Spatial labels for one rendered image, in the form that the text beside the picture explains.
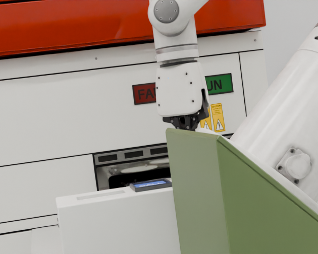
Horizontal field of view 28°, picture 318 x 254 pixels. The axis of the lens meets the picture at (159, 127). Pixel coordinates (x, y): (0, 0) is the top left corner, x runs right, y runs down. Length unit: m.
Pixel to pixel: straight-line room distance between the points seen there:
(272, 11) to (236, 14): 1.69
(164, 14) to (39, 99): 0.46
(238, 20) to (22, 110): 0.55
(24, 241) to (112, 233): 0.65
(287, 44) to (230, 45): 1.67
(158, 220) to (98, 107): 0.65
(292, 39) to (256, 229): 2.66
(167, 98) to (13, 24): 0.41
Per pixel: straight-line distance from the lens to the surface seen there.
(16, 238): 1.53
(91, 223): 0.89
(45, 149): 1.50
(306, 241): 0.64
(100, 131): 1.50
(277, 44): 3.21
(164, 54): 1.22
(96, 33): 1.46
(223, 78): 1.56
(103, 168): 1.50
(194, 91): 1.21
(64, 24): 1.46
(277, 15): 3.23
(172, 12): 1.15
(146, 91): 1.51
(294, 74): 0.71
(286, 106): 0.69
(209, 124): 1.55
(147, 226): 0.90
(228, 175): 0.60
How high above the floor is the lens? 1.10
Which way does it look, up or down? 3 degrees down
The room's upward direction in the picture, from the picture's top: 7 degrees counter-clockwise
